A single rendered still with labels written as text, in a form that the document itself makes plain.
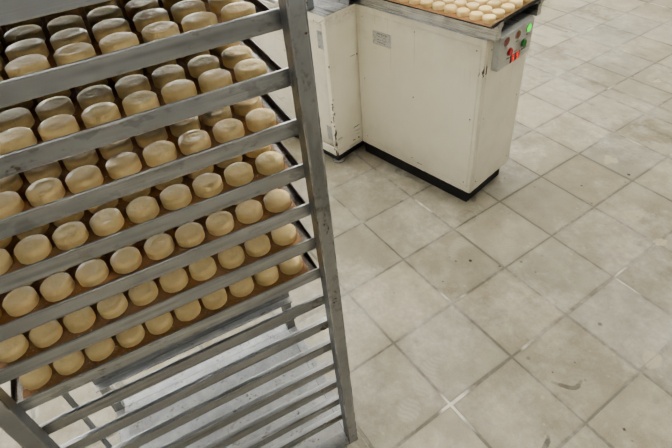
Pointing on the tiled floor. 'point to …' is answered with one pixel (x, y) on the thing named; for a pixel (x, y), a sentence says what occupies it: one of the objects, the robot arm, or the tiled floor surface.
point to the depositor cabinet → (324, 67)
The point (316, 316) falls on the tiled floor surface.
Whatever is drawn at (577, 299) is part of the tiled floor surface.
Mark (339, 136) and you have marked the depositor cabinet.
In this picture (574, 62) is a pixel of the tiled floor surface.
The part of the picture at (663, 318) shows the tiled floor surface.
